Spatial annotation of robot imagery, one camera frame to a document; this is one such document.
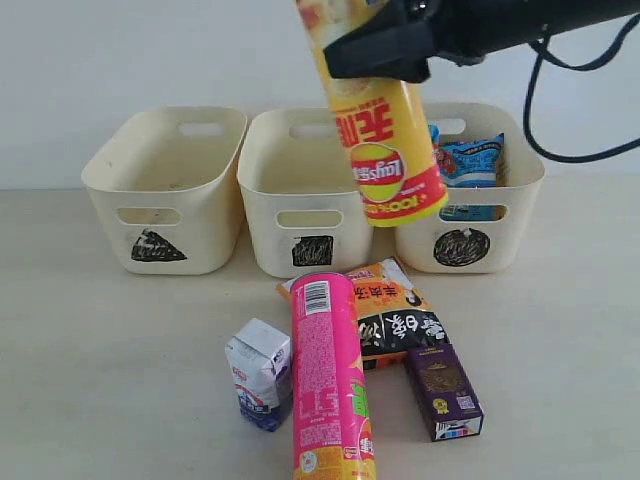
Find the cream bin with circle mark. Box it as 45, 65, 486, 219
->
395, 102, 545, 274

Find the purple drink carton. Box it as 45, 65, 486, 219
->
405, 344, 485, 442

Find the white blue milk carton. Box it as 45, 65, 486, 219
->
225, 318, 293, 432

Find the orange black noodle packet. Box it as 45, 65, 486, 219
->
277, 257, 451, 372

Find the blue noodle packet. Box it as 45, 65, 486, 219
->
427, 123, 506, 221

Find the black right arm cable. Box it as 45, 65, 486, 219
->
522, 14, 640, 163

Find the yellow chips can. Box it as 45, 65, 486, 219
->
296, 1, 448, 227

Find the cream bin with triangle mark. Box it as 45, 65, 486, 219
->
81, 107, 249, 275

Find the cream bin with square mark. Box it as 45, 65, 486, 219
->
237, 108, 373, 278

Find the pink chips can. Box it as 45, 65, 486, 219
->
290, 272, 377, 479

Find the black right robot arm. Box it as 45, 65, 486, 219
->
323, 0, 639, 84

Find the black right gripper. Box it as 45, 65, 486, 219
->
323, 1, 545, 84

